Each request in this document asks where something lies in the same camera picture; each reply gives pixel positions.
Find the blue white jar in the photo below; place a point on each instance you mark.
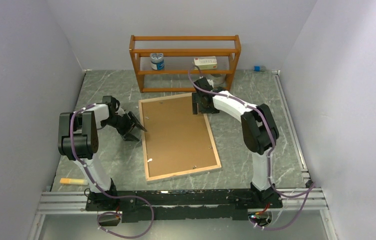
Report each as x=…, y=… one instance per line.
x=157, y=61

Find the wooden picture frame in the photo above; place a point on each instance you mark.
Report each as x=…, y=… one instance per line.
x=214, y=149

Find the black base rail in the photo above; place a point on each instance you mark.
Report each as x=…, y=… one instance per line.
x=144, y=205

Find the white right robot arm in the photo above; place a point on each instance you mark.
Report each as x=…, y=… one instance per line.
x=258, y=129

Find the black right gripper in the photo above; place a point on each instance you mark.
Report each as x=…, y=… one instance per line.
x=196, y=99

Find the silver tape roll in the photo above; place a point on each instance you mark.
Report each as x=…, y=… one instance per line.
x=217, y=78

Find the orange wooden shelf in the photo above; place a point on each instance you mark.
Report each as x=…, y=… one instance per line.
x=179, y=53

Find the blue capped bottle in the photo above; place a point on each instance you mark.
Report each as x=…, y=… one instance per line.
x=259, y=68

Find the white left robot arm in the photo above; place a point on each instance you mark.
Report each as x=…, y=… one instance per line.
x=78, y=140

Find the yellow glue stick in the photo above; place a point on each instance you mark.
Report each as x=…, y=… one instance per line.
x=73, y=181

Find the white green box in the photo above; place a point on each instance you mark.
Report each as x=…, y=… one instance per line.
x=206, y=62

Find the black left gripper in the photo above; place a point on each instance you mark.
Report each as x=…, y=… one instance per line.
x=130, y=123

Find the brown backing board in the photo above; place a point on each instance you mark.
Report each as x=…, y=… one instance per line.
x=174, y=139

